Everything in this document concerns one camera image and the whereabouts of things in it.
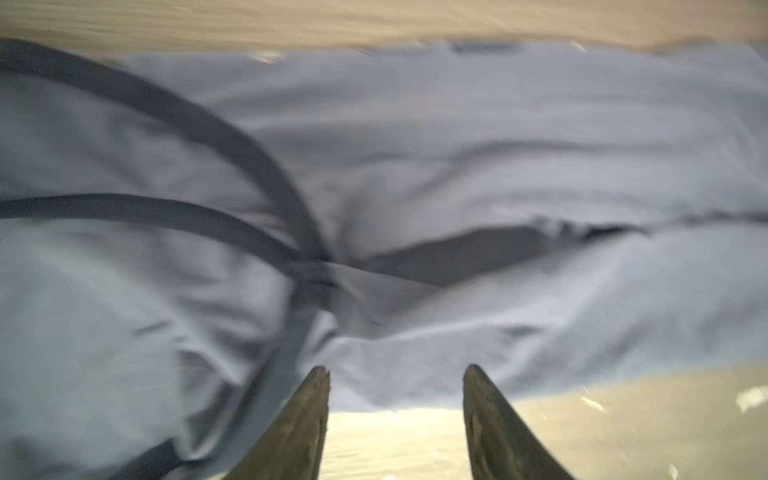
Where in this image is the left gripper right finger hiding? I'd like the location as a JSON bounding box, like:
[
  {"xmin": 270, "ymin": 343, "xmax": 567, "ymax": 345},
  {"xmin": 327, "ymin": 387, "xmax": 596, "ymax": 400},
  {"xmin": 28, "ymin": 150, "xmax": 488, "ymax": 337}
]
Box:
[{"xmin": 463, "ymin": 364, "xmax": 573, "ymax": 480}]

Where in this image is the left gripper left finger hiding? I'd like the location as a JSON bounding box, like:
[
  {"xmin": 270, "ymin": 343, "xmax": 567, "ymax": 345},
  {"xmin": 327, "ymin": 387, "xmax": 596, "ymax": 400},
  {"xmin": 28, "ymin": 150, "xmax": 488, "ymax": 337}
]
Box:
[{"xmin": 224, "ymin": 366, "xmax": 331, "ymax": 480}]

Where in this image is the grey blue printed tank top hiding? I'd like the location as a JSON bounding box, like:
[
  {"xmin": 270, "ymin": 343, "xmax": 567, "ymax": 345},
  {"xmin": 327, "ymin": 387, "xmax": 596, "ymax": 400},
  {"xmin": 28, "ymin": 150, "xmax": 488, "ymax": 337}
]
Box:
[{"xmin": 1, "ymin": 38, "xmax": 767, "ymax": 479}]

